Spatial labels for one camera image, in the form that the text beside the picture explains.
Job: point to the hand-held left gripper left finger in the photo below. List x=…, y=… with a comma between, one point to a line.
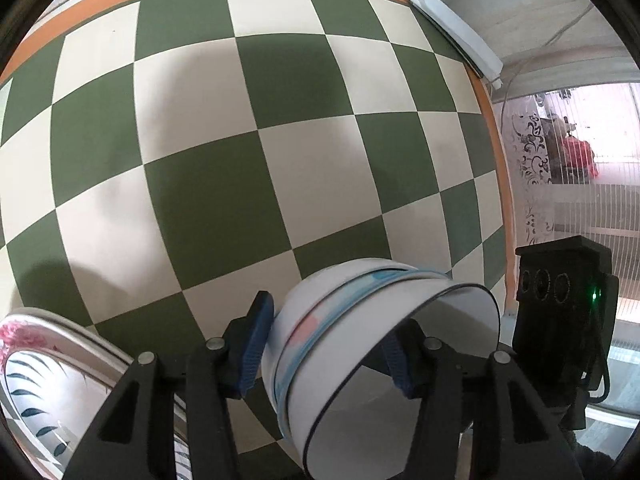
x=255, y=347

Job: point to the white dish with blue leaves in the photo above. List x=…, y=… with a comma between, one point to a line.
x=45, y=400

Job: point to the white bowl with blue stripes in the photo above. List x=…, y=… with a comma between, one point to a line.
x=350, y=360

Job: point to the lace curtain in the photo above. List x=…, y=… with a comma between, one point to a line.
x=532, y=170

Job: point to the white folded packet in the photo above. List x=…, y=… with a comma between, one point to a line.
x=452, y=27

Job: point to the green and white checkered mat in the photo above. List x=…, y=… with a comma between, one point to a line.
x=225, y=135

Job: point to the white plate with pink flowers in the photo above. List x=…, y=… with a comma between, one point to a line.
x=85, y=340

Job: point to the red garment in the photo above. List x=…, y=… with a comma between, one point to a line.
x=579, y=155

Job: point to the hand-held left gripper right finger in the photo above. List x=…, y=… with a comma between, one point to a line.
x=396, y=367

